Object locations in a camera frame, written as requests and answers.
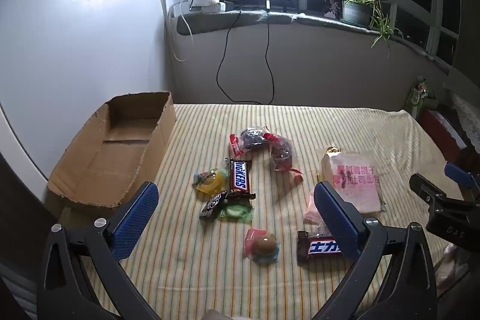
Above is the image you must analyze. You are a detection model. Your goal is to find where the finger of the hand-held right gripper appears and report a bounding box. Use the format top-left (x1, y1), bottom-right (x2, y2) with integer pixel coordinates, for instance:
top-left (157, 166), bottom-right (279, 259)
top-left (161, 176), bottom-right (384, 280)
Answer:
top-left (409, 174), bottom-right (456, 209)
top-left (444, 163), bottom-right (480, 190)

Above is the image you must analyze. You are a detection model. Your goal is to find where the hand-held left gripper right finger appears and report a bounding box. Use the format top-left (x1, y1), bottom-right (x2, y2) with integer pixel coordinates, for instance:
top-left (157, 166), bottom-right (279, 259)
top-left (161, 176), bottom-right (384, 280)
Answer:
top-left (313, 181), bottom-right (437, 320)

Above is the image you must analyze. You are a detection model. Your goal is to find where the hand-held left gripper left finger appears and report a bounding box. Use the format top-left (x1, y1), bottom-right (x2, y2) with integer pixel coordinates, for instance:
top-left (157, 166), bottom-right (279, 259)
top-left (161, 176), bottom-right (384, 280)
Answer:
top-left (35, 181), bottom-right (162, 320)

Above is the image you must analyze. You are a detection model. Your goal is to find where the small pink snack packet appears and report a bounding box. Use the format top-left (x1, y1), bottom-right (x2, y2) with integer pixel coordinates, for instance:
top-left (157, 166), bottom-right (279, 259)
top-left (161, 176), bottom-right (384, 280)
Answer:
top-left (303, 193), bottom-right (331, 227)

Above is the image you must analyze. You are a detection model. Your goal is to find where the short brown chocolate bar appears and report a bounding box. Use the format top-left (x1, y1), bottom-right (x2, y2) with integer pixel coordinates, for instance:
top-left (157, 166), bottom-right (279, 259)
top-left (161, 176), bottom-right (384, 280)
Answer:
top-left (296, 230), bottom-right (347, 266)

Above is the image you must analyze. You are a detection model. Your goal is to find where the large pink bread packet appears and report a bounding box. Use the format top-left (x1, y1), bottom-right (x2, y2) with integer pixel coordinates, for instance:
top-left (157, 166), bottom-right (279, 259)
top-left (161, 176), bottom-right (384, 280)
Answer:
top-left (317, 147), bottom-right (387, 214)

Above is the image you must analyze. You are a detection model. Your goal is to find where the cardboard box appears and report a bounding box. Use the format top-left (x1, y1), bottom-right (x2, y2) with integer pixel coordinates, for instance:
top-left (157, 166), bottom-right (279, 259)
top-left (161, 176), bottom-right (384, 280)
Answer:
top-left (47, 91), bottom-right (177, 209)

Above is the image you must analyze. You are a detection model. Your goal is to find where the pink egg candy packet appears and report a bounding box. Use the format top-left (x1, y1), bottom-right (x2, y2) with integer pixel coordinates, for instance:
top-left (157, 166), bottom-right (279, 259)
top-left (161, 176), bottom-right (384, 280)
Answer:
top-left (244, 227), bottom-right (281, 264)

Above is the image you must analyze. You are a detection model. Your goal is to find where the small black candy wrapper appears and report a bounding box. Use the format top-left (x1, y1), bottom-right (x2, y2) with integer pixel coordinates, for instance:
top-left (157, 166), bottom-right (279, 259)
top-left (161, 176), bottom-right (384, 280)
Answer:
top-left (199, 190), bottom-right (229, 220)

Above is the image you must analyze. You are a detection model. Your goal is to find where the long brown chocolate bar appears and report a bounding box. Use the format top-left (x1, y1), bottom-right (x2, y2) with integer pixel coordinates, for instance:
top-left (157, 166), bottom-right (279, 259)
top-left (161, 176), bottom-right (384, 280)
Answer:
top-left (225, 157), bottom-right (256, 200)

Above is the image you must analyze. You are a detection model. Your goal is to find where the white lace cloth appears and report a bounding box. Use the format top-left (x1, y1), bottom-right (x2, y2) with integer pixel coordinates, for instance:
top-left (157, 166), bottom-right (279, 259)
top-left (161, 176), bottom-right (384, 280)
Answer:
top-left (450, 94), bottom-right (480, 152)

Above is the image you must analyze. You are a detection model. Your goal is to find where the yellow jelly cup packet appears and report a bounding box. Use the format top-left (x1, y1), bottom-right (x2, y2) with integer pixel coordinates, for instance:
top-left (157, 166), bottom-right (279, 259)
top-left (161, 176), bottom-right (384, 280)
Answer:
top-left (192, 170), bottom-right (229, 195)

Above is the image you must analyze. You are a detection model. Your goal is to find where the green printed bag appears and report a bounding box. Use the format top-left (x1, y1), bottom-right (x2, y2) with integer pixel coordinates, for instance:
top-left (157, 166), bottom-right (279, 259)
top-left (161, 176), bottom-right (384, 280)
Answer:
top-left (405, 76), bottom-right (437, 115)

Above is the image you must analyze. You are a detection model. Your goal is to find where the clear red dried fruit packet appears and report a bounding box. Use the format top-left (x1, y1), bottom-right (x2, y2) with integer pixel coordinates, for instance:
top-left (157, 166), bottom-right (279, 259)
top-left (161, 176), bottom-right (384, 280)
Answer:
top-left (262, 133), bottom-right (304, 186)

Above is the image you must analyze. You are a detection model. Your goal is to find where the striped yellow blanket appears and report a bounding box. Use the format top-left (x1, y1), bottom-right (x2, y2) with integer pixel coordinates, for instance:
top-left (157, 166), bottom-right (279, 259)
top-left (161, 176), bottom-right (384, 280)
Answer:
top-left (56, 103), bottom-right (469, 320)

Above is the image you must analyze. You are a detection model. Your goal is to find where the green candy packet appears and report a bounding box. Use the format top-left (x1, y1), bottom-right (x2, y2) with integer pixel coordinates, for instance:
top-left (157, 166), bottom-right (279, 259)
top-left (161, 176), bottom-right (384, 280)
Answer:
top-left (217, 202), bottom-right (254, 224)

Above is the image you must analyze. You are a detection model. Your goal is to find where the dark purple candy packet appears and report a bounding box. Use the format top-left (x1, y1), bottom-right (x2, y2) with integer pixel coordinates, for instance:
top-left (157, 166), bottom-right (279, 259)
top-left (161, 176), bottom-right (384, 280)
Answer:
top-left (239, 127), bottom-right (271, 152)

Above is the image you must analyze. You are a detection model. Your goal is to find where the red candy stick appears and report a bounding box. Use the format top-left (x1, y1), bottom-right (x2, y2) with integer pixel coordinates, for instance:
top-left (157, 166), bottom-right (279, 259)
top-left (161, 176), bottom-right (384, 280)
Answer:
top-left (229, 133), bottom-right (242, 158)

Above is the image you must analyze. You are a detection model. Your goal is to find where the white wardrobe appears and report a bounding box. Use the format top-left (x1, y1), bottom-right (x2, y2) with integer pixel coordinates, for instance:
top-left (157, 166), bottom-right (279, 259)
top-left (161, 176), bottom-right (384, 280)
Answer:
top-left (0, 0), bottom-right (169, 193)

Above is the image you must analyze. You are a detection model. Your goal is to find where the green plant pot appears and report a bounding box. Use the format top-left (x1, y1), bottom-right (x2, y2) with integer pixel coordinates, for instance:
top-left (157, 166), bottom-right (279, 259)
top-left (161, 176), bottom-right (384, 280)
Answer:
top-left (340, 0), bottom-right (372, 25)

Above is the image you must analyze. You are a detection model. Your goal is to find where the grey window sill pad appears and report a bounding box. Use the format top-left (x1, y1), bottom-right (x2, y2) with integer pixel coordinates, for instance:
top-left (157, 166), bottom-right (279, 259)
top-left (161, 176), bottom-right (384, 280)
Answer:
top-left (176, 10), bottom-right (451, 73)

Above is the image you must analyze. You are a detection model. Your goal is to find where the white power strip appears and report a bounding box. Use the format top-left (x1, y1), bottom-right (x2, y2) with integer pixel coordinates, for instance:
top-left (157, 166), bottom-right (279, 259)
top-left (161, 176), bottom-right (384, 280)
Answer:
top-left (169, 2), bottom-right (235, 18)

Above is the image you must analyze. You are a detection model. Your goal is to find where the white power adapter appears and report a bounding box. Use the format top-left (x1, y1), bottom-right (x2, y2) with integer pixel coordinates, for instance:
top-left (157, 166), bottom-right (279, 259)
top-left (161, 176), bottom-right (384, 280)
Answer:
top-left (188, 0), bottom-right (221, 11)

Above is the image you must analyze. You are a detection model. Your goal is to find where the black cable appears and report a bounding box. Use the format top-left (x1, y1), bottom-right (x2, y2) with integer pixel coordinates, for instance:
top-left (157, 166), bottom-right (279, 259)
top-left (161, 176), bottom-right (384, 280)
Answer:
top-left (217, 0), bottom-right (289, 105)

